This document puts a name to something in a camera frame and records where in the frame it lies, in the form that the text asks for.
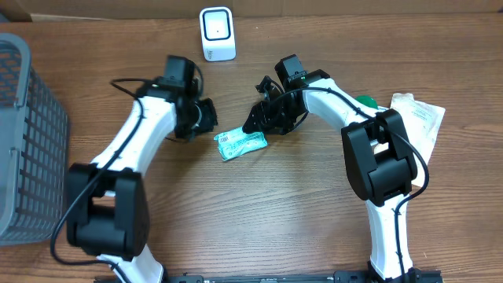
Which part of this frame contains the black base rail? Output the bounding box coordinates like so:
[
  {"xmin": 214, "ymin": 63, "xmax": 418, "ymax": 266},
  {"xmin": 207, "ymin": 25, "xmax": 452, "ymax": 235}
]
[{"xmin": 94, "ymin": 269, "xmax": 445, "ymax": 283}]

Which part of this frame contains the green lid jar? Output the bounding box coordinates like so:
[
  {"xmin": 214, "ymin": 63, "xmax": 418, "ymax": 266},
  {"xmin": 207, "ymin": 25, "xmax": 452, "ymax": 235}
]
[{"xmin": 356, "ymin": 95, "xmax": 379, "ymax": 109}]

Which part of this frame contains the white barcode scanner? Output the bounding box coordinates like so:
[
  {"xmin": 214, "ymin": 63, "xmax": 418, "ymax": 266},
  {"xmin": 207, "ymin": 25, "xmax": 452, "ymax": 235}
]
[{"xmin": 199, "ymin": 6, "xmax": 237, "ymax": 62}]

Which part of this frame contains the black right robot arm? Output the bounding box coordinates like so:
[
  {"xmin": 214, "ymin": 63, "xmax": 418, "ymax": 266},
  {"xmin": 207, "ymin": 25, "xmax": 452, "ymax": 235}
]
[{"xmin": 242, "ymin": 55, "xmax": 418, "ymax": 282}]

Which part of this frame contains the teal snack packet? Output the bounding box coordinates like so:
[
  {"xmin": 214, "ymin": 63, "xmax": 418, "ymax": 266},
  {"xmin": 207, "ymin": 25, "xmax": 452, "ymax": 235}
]
[{"xmin": 214, "ymin": 127, "xmax": 268, "ymax": 161}]

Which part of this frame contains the clear snack bag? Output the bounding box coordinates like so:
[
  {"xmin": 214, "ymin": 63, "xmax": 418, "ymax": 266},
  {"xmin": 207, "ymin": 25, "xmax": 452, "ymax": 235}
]
[{"xmin": 391, "ymin": 93, "xmax": 446, "ymax": 164}]

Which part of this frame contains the grey plastic basket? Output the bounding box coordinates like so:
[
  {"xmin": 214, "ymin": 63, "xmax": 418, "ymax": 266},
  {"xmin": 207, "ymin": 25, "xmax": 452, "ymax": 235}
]
[{"xmin": 1, "ymin": 33, "xmax": 70, "ymax": 246}]

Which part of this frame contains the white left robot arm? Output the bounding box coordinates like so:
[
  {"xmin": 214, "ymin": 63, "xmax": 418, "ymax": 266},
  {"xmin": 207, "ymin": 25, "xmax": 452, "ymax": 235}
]
[{"xmin": 50, "ymin": 55, "xmax": 218, "ymax": 282}]

